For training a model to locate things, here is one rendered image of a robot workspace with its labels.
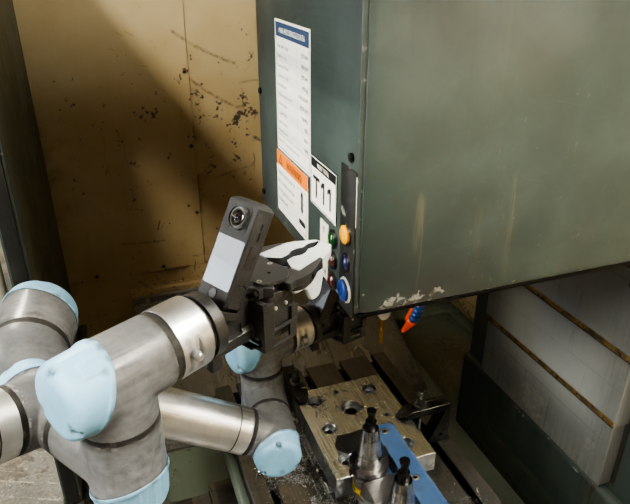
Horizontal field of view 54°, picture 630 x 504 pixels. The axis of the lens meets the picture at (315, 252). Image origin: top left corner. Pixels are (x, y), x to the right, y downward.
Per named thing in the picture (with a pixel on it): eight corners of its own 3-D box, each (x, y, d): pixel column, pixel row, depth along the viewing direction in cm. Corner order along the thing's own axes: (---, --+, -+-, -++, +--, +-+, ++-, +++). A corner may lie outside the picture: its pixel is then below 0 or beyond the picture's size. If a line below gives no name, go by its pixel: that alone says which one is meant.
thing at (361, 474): (395, 476, 99) (396, 465, 98) (364, 492, 96) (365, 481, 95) (371, 452, 104) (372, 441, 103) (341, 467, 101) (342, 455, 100)
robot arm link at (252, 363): (221, 365, 109) (217, 324, 105) (274, 344, 115) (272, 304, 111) (244, 388, 103) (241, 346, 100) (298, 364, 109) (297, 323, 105)
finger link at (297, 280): (301, 262, 73) (249, 290, 67) (301, 249, 73) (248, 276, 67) (332, 274, 71) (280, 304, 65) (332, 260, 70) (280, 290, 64)
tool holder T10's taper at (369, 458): (388, 463, 99) (390, 430, 96) (366, 475, 96) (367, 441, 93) (371, 446, 102) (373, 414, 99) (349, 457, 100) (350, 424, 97)
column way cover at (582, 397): (596, 492, 135) (653, 284, 112) (474, 367, 175) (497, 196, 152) (614, 486, 136) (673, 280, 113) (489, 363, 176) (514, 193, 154)
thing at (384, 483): (369, 513, 92) (369, 509, 92) (355, 487, 96) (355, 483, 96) (411, 500, 94) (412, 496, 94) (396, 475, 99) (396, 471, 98)
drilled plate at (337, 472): (335, 498, 128) (336, 480, 126) (292, 409, 153) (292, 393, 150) (433, 469, 135) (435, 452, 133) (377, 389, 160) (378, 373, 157)
